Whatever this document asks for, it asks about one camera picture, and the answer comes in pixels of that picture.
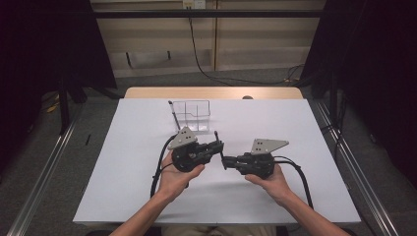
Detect black curtain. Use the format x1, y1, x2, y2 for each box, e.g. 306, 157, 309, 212
299, 0, 417, 190
0, 0, 118, 173

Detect yellow floor cable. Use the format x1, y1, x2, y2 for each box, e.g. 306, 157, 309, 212
44, 93, 62, 114

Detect hand-held gripper cable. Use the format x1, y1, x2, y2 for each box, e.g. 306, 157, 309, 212
149, 133, 178, 200
272, 154, 315, 211

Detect right hand-held gripper cable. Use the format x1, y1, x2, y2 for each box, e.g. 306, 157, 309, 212
272, 154, 315, 211

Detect white table sheet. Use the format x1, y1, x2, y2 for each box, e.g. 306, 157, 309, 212
72, 97, 362, 226

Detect person's beige trousers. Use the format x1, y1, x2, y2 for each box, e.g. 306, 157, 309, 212
160, 224, 278, 236

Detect aluminium floor rail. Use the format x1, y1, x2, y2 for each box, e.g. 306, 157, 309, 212
6, 107, 84, 236
314, 99, 399, 236

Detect black wall cable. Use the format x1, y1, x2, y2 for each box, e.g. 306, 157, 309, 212
188, 16, 306, 87

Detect left hand-held gripper cable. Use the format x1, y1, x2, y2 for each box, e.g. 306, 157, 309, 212
149, 133, 178, 200

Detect person's left hand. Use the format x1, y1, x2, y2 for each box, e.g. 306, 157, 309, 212
156, 152, 207, 202

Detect white wall outlet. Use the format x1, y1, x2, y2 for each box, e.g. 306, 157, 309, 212
182, 0, 207, 10

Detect clear plastic organizer box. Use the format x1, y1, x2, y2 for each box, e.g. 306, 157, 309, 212
171, 99, 211, 134

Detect person's right hand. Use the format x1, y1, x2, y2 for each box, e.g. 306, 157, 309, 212
244, 164, 295, 207

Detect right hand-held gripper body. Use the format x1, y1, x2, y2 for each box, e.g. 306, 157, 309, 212
235, 138, 290, 180

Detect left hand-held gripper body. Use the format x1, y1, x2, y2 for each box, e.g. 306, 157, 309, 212
167, 126, 215, 173

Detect black makeup brush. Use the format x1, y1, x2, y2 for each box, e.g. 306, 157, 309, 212
168, 99, 182, 132
213, 130, 227, 170

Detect wooden table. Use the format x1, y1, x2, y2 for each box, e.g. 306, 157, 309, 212
123, 86, 305, 100

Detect black horizontal bar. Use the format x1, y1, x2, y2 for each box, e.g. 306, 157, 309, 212
92, 9, 326, 20

